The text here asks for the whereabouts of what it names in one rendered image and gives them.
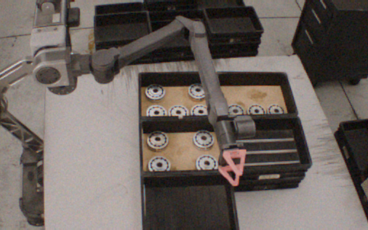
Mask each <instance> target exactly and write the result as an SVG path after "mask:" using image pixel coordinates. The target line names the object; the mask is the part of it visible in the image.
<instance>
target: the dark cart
mask: <svg viewBox="0 0 368 230"><path fill-rule="evenodd" d="M291 46H292V48H293V50H294V51H293V52H294V53H293V54H292V55H298V57H299V59H300V62H301V63H302V64H303V68H304V69H305V72H306V73H307V75H308V78H309V79H310V81H311V84H312V86H313V87H314V86H315V85H316V83H317V82H333V81H340V80H348V79H349V80H350V83H351V84H352V85H355V84H358V83H359V82H360V80H361V79H367V78H368V0H305V3H304V5H303V10H302V12H301V16H300V19H299V21H298V24H297V27H296V29H295V35H294V37H293V39H292V43H291Z"/></svg>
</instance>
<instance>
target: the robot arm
mask: <svg viewBox="0 0 368 230"><path fill-rule="evenodd" d="M175 19H176V20H174V21H173V22H171V23H170V24H169V25H167V26H165V27H164V28H161V29H159V30H157V31H154V32H153V33H150V34H148V35H147V36H144V37H143V38H141V39H138V40H136V41H134V42H132V43H130V44H128V45H126V46H124V47H121V48H118V49H116V48H115V47H112V48H110V49H102V50H98V51H96V52H95V53H94V54H93V55H89V54H86V55H80V53H76V54H71V47H66V48H65V59H66V62H65V66H66V69H67V73H68V79H69V80H68V83H69V85H72V84H74V81H73V78H74V77H79V76H81V75H82V74H90V71H91V74H92V75H93V76H94V77H95V81H96V82H97V83H98V84H109V83H111V82H112V81H113V80H114V79H115V76H116V75H118V74H120V70H121V69H123V68H124V67H125V66H126V65H127V64H128V63H130V62H132V61H133V60H136V59H138V58H140V57H141V56H143V55H145V54H147V53H149V52H151V51H153V50H155V49H157V48H159V47H161V46H163V45H165V44H167V43H169V42H171V41H173V40H176V39H181V38H183V39H184V40H185V41H187V42H188V43H189V44H190V46H191V49H192V53H193V54H194V57H195V59H196V64H197V68H198V71H199V76H200V80H201V84H202V87H203V91H204V97H205V103H206V107H207V116H208V120H209V122H210V123H211V124H212V126H214V127H213V129H215V134H216V138H217V143H218V148H219V151H220V154H219V157H218V161H217V163H218V166H223V165H224V164H225V163H228V164H226V165H225V166H224V167H219V172H220V173H221V174H222V175H223V176H224V177H225V178H227V179H228V181H230V182H231V183H232V184H233V186H237V185H238V183H239V176H240V175H242V171H243V166H244V157H245V152H246V150H245V149H244V150H242V147H243V146H244V144H243V142H240V143H237V142H236V138H249V137H254V136H255V134H256V127H255V122H254V121H253V119H252V117H251V116H237V115H236V114H235V115H228V109H229V107H228V102H227V100H226V98H225V96H224V93H223V91H222V88H221V86H220V83H219V81H218V79H217V74H216V71H215V67H214V64H213V62H212V57H211V54H210V51H209V47H208V41H207V37H206V36H205V34H206V31H205V27H204V24H203V23H202V22H199V21H194V20H191V19H188V18H186V17H183V16H181V15H179V16H177V17H176V18H175ZM235 137H236V138H235ZM228 171H234V172H235V174H236V178H235V181H234V180H233V179H231V177H230V176H229V175H228V173H227V172H228Z"/></svg>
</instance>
